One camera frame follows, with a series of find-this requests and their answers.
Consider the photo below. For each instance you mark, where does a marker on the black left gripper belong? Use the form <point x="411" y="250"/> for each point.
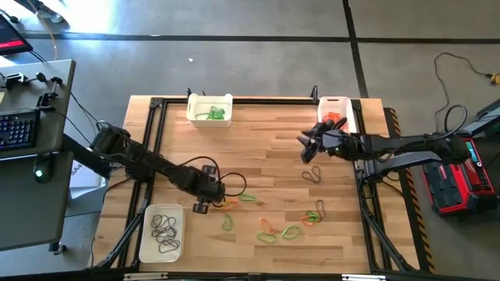
<point x="207" y="187"/>

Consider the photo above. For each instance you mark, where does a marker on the black desk caster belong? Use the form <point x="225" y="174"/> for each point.
<point x="58" y="250"/>

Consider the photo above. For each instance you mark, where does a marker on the grey desk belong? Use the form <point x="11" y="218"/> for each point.
<point x="23" y="210"/>
<point x="23" y="93"/>

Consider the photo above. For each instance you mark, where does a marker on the black computer mouse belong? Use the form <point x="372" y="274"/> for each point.
<point x="41" y="168"/>

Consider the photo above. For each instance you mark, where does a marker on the white black desk clamp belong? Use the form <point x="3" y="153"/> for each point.
<point x="13" y="78"/>

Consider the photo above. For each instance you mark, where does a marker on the grey device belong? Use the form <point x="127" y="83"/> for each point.
<point x="484" y="121"/>

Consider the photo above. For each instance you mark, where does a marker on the red black power station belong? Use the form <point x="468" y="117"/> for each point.
<point x="449" y="187"/>

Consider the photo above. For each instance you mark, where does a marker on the white plastic basket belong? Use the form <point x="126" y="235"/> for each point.
<point x="340" y="102"/>
<point x="209" y="124"/>
<point x="146" y="234"/>

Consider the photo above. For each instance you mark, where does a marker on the person's foot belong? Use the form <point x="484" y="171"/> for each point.
<point x="52" y="17"/>

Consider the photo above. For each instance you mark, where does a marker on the black rubber band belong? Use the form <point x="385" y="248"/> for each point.
<point x="170" y="250"/>
<point x="317" y="205"/>
<point x="303" y="175"/>
<point x="173" y="222"/>
<point x="164" y="234"/>
<point x="153" y="220"/>

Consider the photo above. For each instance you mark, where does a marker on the orange rubber band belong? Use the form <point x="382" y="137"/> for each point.
<point x="233" y="203"/>
<point x="302" y="220"/>
<point x="340" y="118"/>
<point x="262" y="222"/>
<point x="330" y="117"/>

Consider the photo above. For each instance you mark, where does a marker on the yellow black hazard tape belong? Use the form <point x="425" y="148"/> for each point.
<point x="410" y="187"/>

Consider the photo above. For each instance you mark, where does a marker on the black backlit keyboard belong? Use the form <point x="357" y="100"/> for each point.
<point x="15" y="129"/>

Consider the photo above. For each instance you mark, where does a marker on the green rubber band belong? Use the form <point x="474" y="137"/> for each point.
<point x="222" y="114"/>
<point x="244" y="195"/>
<point x="211" y="111"/>
<point x="224" y="225"/>
<point x="312" y="214"/>
<point x="284" y="234"/>
<point x="197" y="116"/>
<point x="259" y="238"/>

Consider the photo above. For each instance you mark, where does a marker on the dark screen with red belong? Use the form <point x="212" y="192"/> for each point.
<point x="9" y="39"/>

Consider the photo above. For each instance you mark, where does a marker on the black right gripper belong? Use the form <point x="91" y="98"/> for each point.
<point x="332" y="144"/>

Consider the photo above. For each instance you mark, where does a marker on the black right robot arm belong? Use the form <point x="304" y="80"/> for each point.
<point x="398" y="144"/>

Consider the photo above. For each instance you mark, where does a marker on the silver metal bracket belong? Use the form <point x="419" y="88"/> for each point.
<point x="363" y="278"/>
<point x="144" y="276"/>

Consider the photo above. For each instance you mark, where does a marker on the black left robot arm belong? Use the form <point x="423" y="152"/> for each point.
<point x="148" y="164"/>

